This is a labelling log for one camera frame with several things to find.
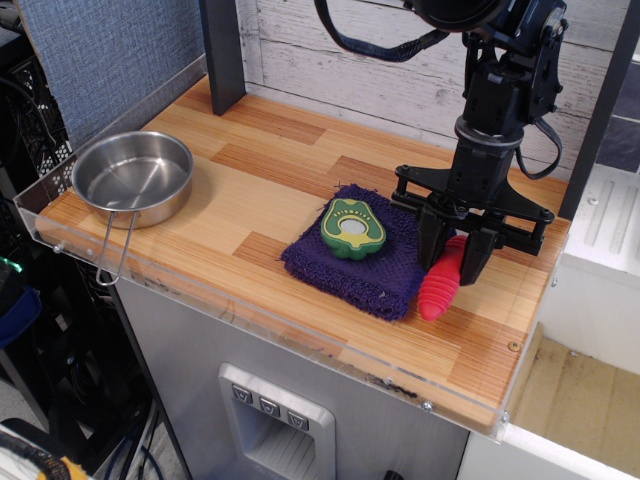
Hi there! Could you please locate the steel pan with wire handle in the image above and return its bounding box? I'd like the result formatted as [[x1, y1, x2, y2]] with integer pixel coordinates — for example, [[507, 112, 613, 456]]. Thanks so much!
[[72, 131, 194, 286]]

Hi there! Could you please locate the clear acrylic guard rail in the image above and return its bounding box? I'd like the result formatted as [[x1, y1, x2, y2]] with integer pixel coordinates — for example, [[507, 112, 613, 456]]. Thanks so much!
[[17, 60, 569, 436]]

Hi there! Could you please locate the green avocado toy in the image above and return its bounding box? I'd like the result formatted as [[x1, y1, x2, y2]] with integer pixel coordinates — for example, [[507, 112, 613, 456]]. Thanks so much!
[[320, 198, 386, 261]]

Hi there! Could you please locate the left dark vertical post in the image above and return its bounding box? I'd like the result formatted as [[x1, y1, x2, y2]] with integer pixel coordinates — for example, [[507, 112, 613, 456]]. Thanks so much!
[[199, 0, 246, 116]]

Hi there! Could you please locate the red handled metal fork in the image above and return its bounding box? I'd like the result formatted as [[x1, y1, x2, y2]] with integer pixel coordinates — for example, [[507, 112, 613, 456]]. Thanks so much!
[[417, 235, 467, 322]]

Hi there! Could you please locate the grey dispenser panel with buttons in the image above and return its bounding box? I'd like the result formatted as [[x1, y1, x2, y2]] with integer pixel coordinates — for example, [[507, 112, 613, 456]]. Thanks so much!
[[218, 363, 337, 479]]

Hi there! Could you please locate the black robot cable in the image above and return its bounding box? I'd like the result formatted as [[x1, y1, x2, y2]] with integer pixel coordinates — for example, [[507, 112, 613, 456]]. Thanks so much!
[[313, 0, 564, 181]]

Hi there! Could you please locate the purple towel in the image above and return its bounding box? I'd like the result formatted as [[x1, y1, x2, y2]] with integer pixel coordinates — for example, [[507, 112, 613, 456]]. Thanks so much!
[[279, 183, 464, 323]]

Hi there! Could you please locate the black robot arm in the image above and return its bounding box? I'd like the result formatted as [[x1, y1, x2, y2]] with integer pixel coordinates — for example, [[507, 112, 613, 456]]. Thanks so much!
[[392, 1, 568, 286]]

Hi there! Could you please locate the dark vertical post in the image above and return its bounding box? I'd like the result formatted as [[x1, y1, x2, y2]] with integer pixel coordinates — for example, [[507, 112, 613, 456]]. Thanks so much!
[[199, 0, 246, 116], [558, 0, 639, 220]]

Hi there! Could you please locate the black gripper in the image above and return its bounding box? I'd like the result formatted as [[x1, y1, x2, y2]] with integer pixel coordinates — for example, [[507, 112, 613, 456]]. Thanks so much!
[[392, 138, 555, 286]]

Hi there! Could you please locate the right dark vertical post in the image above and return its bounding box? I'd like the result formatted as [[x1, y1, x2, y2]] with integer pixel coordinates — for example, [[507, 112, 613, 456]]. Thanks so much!
[[558, 0, 639, 220]]

